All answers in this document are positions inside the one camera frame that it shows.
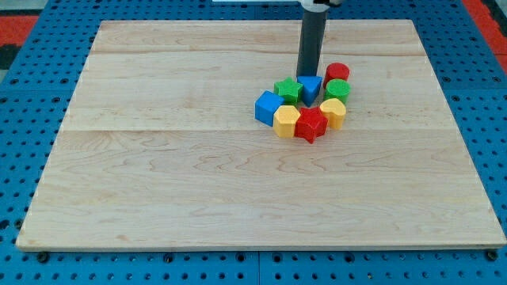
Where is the blue cube block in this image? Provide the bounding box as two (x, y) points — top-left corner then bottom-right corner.
(254, 90), (284, 127)

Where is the yellow hexagon block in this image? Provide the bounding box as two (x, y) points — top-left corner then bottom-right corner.
(273, 105), (300, 138)

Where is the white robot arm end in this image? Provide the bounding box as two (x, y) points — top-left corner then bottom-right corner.
(298, 0), (344, 13)

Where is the red star block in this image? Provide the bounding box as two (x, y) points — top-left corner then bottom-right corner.
(295, 107), (328, 144)

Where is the red cylinder block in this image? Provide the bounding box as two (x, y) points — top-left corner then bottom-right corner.
(323, 63), (350, 88)

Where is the blue triangle block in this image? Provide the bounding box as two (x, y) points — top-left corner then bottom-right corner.
(297, 76), (322, 107)

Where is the green cylinder block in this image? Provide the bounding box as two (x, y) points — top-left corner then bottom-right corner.
(323, 79), (351, 105)

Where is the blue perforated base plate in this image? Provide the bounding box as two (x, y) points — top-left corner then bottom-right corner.
(1, 1), (506, 284)

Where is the yellow heart block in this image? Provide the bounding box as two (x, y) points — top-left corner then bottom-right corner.
(319, 98), (347, 130)

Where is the green star block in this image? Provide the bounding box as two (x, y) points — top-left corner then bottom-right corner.
(273, 77), (303, 105)

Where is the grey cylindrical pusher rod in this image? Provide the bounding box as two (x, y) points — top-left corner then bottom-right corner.
(296, 10), (328, 76)

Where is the light wooden board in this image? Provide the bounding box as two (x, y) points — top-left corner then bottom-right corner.
(17, 20), (506, 252)

